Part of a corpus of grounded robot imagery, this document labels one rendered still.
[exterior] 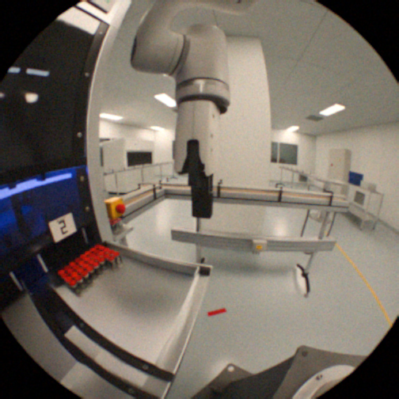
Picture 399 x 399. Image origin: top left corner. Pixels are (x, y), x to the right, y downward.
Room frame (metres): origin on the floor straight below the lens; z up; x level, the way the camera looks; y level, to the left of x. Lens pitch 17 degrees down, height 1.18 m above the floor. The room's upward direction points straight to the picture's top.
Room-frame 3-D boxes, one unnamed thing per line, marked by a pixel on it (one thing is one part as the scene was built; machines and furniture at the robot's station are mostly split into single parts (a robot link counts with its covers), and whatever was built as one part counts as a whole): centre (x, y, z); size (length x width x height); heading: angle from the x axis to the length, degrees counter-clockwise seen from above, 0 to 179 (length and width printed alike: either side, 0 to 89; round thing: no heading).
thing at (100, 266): (0.23, 0.28, 0.90); 0.18 x 0.02 x 0.05; 165
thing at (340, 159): (4.27, -5.77, 1.03); 1.20 x 0.43 x 2.05; 166
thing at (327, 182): (2.39, -2.84, 0.47); 0.94 x 0.94 x 0.93
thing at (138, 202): (0.82, 0.42, 0.92); 0.69 x 0.16 x 0.16; 166
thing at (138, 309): (0.20, 0.20, 0.90); 0.34 x 0.26 x 0.04; 75
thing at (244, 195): (1.04, -0.38, 0.92); 1.90 x 0.16 x 0.16; 76
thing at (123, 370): (0.02, 0.15, 0.91); 0.14 x 0.03 x 0.06; 76
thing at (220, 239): (1.00, -0.52, 0.49); 1.60 x 0.08 x 0.12; 76
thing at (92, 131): (0.42, 0.38, 1.05); 0.06 x 0.06 x 2.10; 76
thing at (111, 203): (0.50, 0.36, 1.00); 0.08 x 0.07 x 0.07; 76
